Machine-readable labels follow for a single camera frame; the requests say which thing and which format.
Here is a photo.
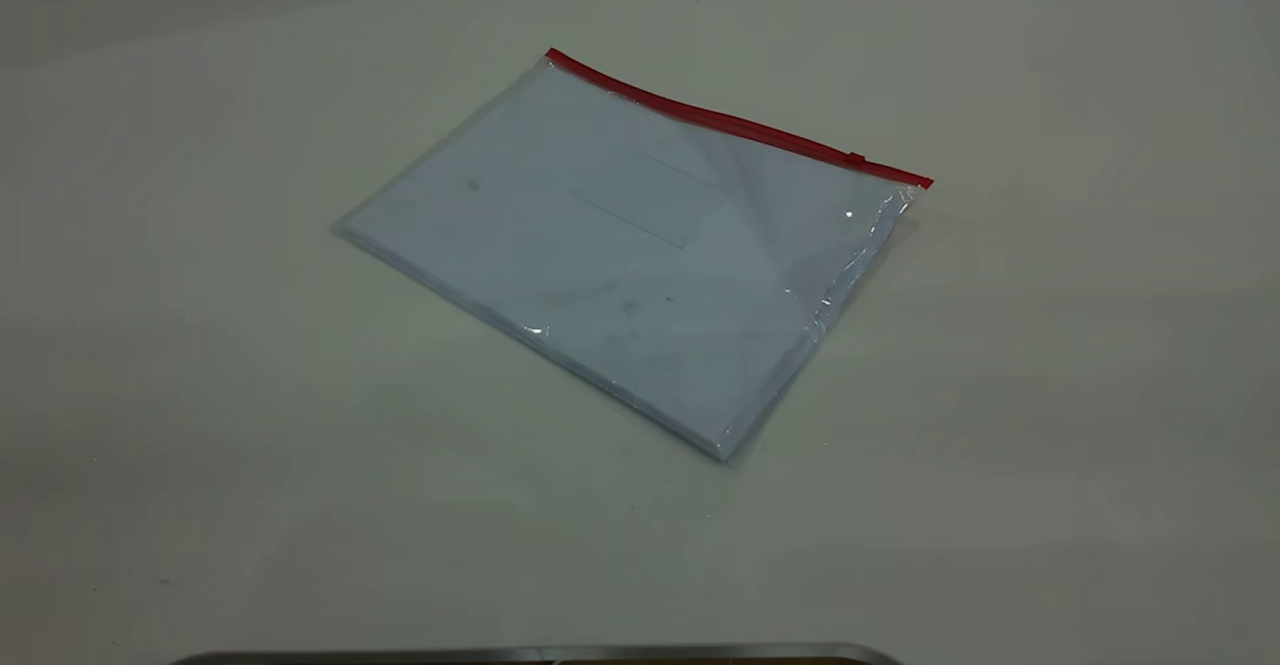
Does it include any silver metal frame edge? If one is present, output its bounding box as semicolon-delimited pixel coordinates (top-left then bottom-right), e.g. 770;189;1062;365
168;642;903;665

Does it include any clear zip bag red zipper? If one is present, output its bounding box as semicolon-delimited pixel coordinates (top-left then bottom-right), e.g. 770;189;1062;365
334;47;935;469

